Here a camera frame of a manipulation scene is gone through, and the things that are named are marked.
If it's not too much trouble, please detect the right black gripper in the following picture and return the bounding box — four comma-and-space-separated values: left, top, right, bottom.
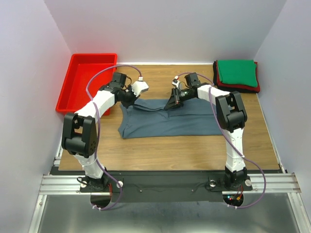
164, 86, 194, 110

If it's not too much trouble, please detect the blue-grey t-shirt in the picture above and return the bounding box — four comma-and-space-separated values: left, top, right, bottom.
118, 99, 222, 139

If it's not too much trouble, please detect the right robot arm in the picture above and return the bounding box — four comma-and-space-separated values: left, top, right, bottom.
164, 72, 247, 189

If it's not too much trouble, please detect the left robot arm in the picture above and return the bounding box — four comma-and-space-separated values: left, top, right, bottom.
61, 72, 146, 192

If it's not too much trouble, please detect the red folded t-shirt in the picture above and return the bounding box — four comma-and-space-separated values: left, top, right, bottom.
215, 61, 260, 91

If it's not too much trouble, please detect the black folded t-shirt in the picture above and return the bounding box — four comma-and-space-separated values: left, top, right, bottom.
213, 60, 260, 94

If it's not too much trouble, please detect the red plastic bin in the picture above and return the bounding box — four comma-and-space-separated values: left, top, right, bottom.
55, 53, 118, 115

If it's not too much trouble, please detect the green folded t-shirt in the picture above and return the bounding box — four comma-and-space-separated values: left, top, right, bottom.
217, 60, 258, 88

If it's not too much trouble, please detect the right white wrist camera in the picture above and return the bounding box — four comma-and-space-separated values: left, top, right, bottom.
172, 76, 181, 89

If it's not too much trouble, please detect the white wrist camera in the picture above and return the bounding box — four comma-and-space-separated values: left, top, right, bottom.
172, 76, 181, 89
132, 81, 149, 97

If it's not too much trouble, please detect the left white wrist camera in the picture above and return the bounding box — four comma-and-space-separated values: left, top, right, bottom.
132, 81, 149, 97

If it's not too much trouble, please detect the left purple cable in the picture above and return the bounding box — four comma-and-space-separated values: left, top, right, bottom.
86, 65, 144, 211

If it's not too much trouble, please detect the purple cable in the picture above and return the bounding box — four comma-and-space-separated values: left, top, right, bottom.
173, 72, 266, 211
86, 65, 144, 211

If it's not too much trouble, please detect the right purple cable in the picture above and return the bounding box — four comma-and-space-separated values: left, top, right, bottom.
173, 72, 266, 211

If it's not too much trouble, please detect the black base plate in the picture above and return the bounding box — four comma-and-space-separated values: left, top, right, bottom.
77, 171, 253, 205

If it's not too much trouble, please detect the aluminium rail frame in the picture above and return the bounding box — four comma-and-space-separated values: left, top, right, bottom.
28, 134, 311, 233

